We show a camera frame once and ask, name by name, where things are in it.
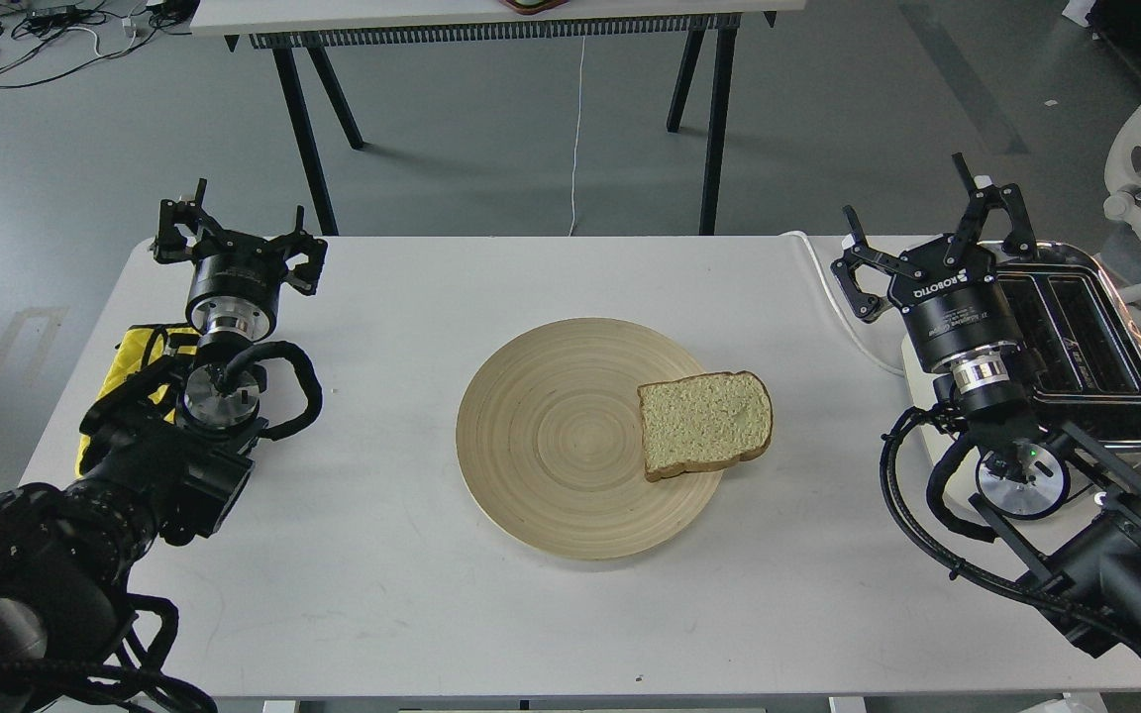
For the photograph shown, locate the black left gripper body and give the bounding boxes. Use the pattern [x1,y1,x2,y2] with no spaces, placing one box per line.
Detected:
[185,235,282,335]

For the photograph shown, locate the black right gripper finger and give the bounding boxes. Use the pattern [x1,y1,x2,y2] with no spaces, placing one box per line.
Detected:
[830,205,913,324]
[941,152,1039,266]

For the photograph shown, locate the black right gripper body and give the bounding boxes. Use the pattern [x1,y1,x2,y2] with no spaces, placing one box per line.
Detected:
[887,238,1023,373]

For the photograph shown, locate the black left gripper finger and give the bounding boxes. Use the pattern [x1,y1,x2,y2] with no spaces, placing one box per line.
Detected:
[265,206,329,295]
[151,177,230,266]

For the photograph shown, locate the slice of bread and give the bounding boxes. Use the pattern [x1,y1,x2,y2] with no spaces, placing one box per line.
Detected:
[637,371,774,483]

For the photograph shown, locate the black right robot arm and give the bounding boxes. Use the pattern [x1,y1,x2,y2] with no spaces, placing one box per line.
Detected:
[830,153,1141,661]

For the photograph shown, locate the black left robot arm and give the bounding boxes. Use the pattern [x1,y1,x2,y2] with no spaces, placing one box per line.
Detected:
[0,193,329,712]

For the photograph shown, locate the yellow cloth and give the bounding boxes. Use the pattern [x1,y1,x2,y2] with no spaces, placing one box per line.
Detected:
[75,322,200,479]

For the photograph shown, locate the white background table black legs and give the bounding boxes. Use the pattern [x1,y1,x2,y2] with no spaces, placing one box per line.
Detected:
[189,1,804,236]

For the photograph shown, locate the round bamboo plate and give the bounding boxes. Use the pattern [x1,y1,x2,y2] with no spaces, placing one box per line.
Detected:
[456,317,721,560]

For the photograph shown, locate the brown object on background table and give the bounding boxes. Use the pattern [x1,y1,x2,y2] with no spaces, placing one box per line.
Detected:
[501,0,567,15]

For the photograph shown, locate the white toaster power cable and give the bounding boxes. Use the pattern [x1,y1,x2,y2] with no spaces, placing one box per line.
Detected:
[778,230,908,378]

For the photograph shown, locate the power strip and floor cables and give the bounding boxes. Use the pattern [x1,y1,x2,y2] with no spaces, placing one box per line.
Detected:
[0,0,201,100]

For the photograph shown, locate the white hanging cable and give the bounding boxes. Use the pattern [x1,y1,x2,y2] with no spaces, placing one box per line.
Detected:
[568,35,588,237]

